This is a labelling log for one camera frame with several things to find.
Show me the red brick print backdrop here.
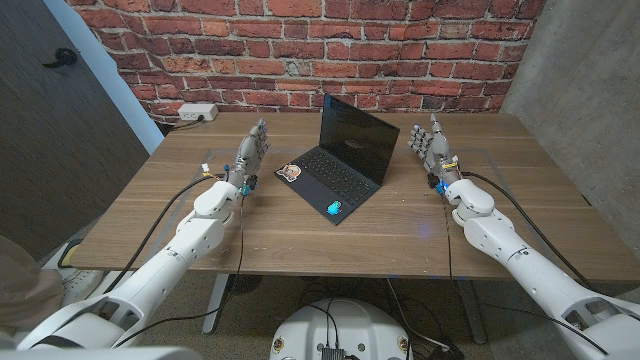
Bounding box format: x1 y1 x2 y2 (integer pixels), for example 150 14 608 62
64 0 546 124

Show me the black door handle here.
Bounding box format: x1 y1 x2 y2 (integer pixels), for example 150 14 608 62
42 47 79 70

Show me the white power strip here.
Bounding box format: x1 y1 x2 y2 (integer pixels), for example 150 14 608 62
177 103 220 122

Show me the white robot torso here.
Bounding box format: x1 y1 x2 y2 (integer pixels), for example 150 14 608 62
268 298 414 360

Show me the black laptop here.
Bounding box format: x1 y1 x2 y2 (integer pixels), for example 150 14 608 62
273 93 401 227

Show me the black power strip cable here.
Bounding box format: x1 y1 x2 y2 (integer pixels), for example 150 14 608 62
169 115 205 132

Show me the yellow and black floor object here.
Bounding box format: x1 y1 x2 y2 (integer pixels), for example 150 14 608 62
57 238 84 270

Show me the white shoe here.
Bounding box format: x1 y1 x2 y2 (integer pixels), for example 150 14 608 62
60 268 105 306

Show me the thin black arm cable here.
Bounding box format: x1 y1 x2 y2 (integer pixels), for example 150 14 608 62
112 192 247 349
439 192 611 357

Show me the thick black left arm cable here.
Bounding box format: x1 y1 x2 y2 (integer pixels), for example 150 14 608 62
102 173 227 295

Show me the person's beige trouser leg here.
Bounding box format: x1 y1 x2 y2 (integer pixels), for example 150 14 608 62
0 234 65 336

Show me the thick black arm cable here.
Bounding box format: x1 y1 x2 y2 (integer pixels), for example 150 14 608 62
458 171 597 292
102 173 227 295

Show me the grey table leg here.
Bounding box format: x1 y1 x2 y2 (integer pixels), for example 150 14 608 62
202 273 231 335
457 279 489 345

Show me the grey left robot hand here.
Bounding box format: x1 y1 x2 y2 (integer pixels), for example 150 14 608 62
227 118 271 189

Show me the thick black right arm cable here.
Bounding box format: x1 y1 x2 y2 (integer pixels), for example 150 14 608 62
458 171 597 292

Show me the white floor cable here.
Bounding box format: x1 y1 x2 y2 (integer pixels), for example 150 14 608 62
385 278 452 352

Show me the dark wooden door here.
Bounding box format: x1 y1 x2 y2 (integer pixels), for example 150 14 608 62
0 0 151 261

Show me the black torso cable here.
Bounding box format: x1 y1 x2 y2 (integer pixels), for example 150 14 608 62
309 299 342 349

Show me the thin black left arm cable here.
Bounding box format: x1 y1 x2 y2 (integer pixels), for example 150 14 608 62
112 192 247 349

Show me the orange fox sticker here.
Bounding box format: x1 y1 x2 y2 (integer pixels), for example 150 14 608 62
276 163 302 183

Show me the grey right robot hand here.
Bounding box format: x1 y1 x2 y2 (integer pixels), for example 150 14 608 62
406 113 462 186

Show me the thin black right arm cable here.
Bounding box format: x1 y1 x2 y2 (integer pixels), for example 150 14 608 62
439 192 611 357

